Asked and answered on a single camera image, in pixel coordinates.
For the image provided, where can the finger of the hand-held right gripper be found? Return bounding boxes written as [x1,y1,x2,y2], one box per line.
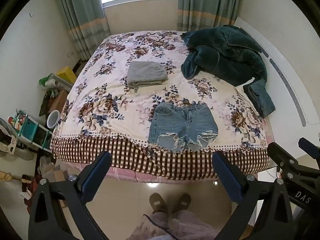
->
[266,142,308,175]

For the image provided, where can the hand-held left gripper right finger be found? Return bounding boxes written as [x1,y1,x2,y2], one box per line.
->
[212,151,293,240]

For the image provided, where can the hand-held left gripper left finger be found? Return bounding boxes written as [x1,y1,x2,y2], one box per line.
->
[28,151,112,240]

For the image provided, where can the blue denim shorts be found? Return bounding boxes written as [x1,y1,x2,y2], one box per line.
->
[147,102,219,153]

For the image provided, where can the person's olive slipper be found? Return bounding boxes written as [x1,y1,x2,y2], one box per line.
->
[173,193,192,213]
[149,193,168,214]

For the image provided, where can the folded blue jeans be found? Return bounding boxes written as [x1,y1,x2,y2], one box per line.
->
[243,78,276,118]

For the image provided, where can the white bucket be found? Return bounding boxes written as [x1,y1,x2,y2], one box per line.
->
[46,110,60,128]

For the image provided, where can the teal storage shelf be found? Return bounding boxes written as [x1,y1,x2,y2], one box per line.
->
[15,114,53,150]

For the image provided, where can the person's pink pajama legs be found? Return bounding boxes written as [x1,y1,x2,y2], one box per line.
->
[126,210,218,240]

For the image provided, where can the cardboard box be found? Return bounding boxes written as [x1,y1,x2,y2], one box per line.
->
[47,89,69,114]

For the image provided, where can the white headboard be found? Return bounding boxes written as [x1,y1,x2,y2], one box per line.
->
[234,17,320,128]

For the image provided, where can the floral bed sheet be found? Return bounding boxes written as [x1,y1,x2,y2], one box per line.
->
[50,30,274,180]

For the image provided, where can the green plastic bag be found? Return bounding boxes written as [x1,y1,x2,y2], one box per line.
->
[39,73,66,90]

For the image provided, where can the yellow box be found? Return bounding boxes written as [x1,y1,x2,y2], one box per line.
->
[56,66,77,84]

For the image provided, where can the folded grey towel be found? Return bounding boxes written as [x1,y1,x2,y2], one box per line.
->
[126,60,169,88]

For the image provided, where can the dark teal fleece blanket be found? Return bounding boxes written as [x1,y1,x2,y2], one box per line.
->
[180,25,268,87]

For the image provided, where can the green striped curtain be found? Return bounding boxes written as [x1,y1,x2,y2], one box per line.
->
[53,0,112,61]
[176,0,242,32]

